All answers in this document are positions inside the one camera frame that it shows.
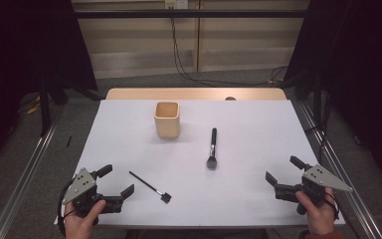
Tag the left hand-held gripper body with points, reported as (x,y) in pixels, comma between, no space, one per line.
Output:
(78,189)

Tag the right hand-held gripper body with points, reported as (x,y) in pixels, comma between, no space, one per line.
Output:
(321,176)

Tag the thin black makeup brush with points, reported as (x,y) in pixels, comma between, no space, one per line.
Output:
(165,197)

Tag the large black makeup brush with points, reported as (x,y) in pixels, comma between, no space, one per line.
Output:
(213,136)

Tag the beige square cup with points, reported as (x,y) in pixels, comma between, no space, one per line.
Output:
(167,127)

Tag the person's left hand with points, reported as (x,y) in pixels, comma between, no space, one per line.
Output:
(79,227)

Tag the person's right hand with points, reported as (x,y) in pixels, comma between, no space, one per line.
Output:
(321,217)

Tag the white table sheet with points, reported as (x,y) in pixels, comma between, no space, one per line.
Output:
(245,199)

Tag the small black stick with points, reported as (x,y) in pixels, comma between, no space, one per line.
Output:
(69,141)

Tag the black metal stand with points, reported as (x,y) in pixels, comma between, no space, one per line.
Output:
(317,99)
(44,109)

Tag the black curtain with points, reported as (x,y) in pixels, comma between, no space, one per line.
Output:
(20,49)
(361,66)

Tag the black horizontal bar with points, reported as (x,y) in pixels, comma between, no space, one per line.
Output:
(212,14)

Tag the aluminium rail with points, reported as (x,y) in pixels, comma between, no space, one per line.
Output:
(344,172)
(23,179)

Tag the white wall socket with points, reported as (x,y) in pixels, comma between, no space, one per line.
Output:
(176,3)

